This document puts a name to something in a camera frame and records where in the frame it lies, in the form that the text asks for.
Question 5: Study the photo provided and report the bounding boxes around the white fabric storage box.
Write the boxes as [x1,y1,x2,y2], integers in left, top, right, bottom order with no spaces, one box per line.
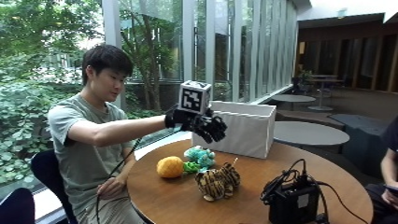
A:
[191,100,277,160]

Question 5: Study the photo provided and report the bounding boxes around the teal plush toy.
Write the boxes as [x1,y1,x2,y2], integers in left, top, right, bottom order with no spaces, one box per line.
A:
[183,145,219,169]

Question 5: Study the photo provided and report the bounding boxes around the white marker cube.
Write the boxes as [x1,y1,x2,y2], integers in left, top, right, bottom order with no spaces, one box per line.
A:
[177,79,213,116]

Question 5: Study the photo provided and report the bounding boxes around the small green toy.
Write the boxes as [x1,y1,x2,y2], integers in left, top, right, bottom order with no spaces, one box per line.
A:
[181,161,203,175]

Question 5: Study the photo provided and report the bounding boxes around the dark blue chair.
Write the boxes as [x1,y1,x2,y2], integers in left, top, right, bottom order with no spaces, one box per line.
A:
[30,148,80,224]
[0,187,38,224]

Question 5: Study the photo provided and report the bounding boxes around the the person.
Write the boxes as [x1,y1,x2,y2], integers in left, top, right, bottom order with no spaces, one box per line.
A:
[47,44,167,224]

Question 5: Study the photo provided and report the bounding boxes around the yellow ball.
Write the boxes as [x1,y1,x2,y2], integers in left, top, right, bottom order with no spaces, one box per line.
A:
[156,156,185,179]

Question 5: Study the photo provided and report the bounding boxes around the striped tiger plush toy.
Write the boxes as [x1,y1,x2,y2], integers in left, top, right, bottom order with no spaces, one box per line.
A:
[195,157,243,203]

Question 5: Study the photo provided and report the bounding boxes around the grey round table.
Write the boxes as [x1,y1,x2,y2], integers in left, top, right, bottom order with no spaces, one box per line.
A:
[271,93,317,112]
[273,120,350,147]

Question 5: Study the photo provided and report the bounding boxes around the potted plant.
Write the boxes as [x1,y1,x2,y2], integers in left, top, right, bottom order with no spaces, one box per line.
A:
[297,69,315,87]

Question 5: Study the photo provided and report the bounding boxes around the black electronics box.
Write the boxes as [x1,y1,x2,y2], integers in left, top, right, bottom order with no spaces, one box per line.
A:
[260,158,330,224]

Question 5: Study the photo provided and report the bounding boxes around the dark grey bench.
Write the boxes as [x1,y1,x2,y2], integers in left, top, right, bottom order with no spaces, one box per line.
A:
[329,113,392,179]

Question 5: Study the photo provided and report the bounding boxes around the black glove cable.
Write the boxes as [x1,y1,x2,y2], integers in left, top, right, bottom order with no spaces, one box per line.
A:
[95,136,143,224]

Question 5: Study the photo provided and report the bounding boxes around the tall round pedestal table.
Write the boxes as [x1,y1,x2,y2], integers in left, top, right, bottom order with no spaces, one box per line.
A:
[308,74,346,112]

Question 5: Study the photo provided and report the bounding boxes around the black cable on table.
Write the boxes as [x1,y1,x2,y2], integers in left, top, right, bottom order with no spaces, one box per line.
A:
[317,181,370,224]

